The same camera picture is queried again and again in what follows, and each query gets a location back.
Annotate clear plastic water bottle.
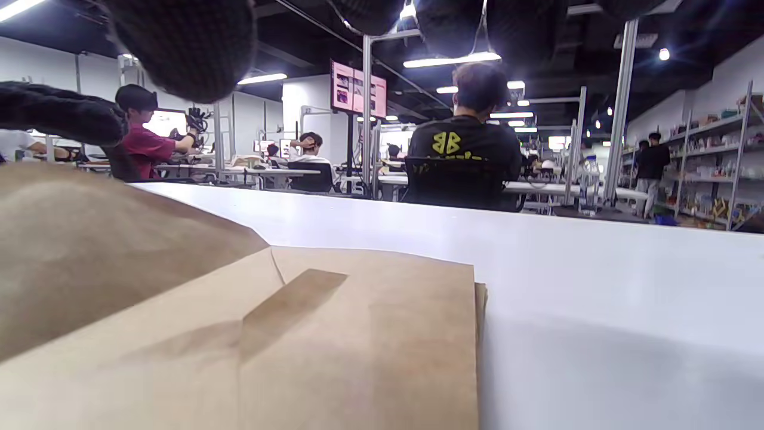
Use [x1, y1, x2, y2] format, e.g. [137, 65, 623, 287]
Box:
[578, 154, 601, 217]

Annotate long ceiling light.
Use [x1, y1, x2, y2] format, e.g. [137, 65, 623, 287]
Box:
[0, 0, 47, 23]
[238, 72, 289, 86]
[403, 51, 503, 69]

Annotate pink hanging sign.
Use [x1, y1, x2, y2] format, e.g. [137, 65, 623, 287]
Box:
[330, 59, 389, 120]

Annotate person's right hand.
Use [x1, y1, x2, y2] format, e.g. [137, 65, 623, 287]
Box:
[0, 0, 682, 148]

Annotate black mesh office chair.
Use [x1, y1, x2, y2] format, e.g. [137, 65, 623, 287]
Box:
[403, 155, 519, 213]

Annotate bright computer monitor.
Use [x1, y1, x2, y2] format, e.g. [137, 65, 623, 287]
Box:
[142, 109, 190, 139]

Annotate white desk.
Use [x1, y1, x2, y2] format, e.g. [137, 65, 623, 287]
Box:
[376, 173, 650, 211]

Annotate metal storage shelf rack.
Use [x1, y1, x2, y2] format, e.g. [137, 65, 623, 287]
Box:
[660, 81, 764, 232]

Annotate white support post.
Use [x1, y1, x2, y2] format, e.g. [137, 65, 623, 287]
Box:
[602, 18, 640, 207]

